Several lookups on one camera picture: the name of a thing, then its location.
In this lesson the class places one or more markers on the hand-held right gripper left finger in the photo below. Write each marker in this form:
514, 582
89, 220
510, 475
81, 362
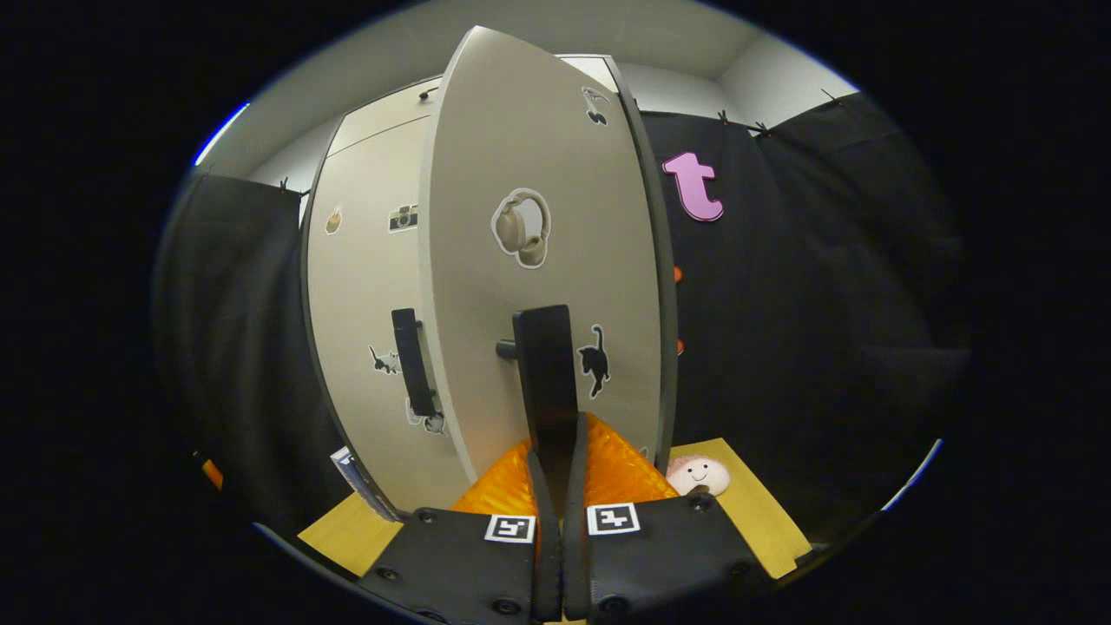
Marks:
545, 555

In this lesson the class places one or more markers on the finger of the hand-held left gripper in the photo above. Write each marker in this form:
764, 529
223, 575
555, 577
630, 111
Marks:
213, 474

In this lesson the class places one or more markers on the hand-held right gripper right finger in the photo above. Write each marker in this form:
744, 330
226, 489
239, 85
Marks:
575, 555

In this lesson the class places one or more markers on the beige door with camera sticker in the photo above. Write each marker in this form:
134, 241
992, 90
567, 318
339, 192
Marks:
356, 286

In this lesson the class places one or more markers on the beige double-door shoe cabinet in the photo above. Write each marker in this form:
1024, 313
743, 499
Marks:
382, 117

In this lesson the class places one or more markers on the beige door with headphone sticker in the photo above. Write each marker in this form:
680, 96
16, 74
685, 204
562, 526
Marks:
538, 130

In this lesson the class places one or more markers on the stack of books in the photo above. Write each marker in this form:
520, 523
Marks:
356, 473

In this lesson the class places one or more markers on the pink smiling plush toy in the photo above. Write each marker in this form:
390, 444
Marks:
699, 475

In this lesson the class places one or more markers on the black backdrop cloth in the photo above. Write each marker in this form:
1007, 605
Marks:
825, 304

